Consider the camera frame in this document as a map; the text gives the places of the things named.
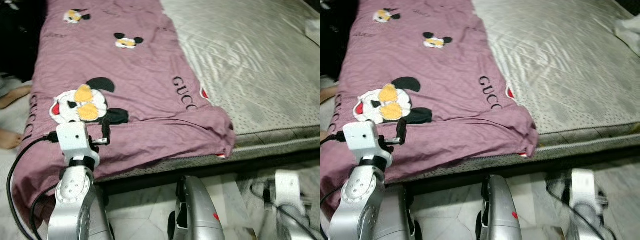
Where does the silver left robot leg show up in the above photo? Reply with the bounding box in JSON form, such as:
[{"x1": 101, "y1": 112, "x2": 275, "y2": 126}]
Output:
[
  {"x1": 92, "y1": 182, "x2": 116, "y2": 240},
  {"x1": 372, "y1": 184, "x2": 425, "y2": 240}
]

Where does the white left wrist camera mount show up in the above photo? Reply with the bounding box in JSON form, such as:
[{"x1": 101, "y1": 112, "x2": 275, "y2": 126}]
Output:
[
  {"x1": 55, "y1": 122, "x2": 101, "y2": 164},
  {"x1": 342, "y1": 121, "x2": 387, "y2": 163}
]

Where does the person bare foot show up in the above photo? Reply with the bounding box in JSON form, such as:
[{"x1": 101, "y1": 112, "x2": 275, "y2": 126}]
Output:
[
  {"x1": 320, "y1": 86, "x2": 342, "y2": 105},
  {"x1": 0, "y1": 84, "x2": 33, "y2": 110},
  {"x1": 0, "y1": 128, "x2": 24, "y2": 150}
]

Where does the silver robot leg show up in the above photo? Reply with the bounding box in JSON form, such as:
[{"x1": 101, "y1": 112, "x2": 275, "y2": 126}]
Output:
[
  {"x1": 92, "y1": 182, "x2": 116, "y2": 240},
  {"x1": 474, "y1": 174, "x2": 525, "y2": 240},
  {"x1": 166, "y1": 174, "x2": 227, "y2": 240},
  {"x1": 372, "y1": 184, "x2": 425, "y2": 240}
]

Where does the purple cartoon print blanket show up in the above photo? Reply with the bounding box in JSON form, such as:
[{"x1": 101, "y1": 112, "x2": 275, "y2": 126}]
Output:
[
  {"x1": 320, "y1": 0, "x2": 540, "y2": 221},
  {"x1": 10, "y1": 0, "x2": 237, "y2": 232}
]

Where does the white quilted mattress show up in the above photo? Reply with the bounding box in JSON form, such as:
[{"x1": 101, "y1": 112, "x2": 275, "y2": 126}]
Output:
[
  {"x1": 160, "y1": 0, "x2": 321, "y2": 168},
  {"x1": 470, "y1": 0, "x2": 640, "y2": 166}
]

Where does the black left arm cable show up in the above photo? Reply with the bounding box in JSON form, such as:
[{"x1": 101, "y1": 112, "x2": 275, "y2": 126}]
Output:
[
  {"x1": 6, "y1": 131, "x2": 62, "y2": 240},
  {"x1": 320, "y1": 131, "x2": 348, "y2": 236}
]

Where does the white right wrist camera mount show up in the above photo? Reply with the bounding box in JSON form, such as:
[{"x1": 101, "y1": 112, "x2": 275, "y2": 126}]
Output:
[
  {"x1": 274, "y1": 169, "x2": 302, "y2": 205},
  {"x1": 571, "y1": 168, "x2": 597, "y2": 202}
]

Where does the dark bed frame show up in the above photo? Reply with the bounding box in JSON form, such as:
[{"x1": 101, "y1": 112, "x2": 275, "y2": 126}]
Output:
[
  {"x1": 395, "y1": 142, "x2": 640, "y2": 196},
  {"x1": 95, "y1": 147, "x2": 321, "y2": 197}
]

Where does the silver right robot leg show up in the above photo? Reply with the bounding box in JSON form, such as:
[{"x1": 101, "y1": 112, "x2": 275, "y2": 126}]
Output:
[
  {"x1": 166, "y1": 174, "x2": 227, "y2": 240},
  {"x1": 474, "y1": 174, "x2": 525, "y2": 240}
]

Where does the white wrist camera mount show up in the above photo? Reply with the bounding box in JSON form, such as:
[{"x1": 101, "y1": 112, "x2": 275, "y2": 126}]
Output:
[
  {"x1": 571, "y1": 168, "x2": 597, "y2": 202},
  {"x1": 342, "y1": 121, "x2": 387, "y2": 163},
  {"x1": 274, "y1": 169, "x2": 302, "y2": 205},
  {"x1": 55, "y1": 122, "x2": 101, "y2": 164}
]

